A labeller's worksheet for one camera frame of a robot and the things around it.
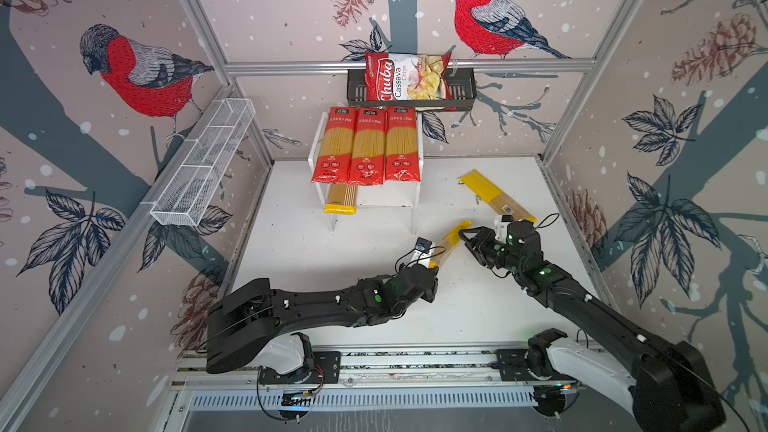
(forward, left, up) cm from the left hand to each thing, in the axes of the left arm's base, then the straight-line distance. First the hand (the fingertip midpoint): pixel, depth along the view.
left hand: (439, 272), depth 76 cm
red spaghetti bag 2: (+21, +18, +21) cm, 35 cm away
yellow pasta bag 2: (+34, -26, -12) cm, 45 cm away
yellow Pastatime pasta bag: (+21, +27, +4) cm, 34 cm away
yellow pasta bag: (+11, -5, -1) cm, 12 cm away
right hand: (+9, -6, +1) cm, 11 cm away
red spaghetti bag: (+20, +26, +21) cm, 39 cm away
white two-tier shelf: (+23, +9, +4) cm, 25 cm away
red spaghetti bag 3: (+19, +9, +22) cm, 31 cm away
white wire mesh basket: (+13, +63, +16) cm, 66 cm away
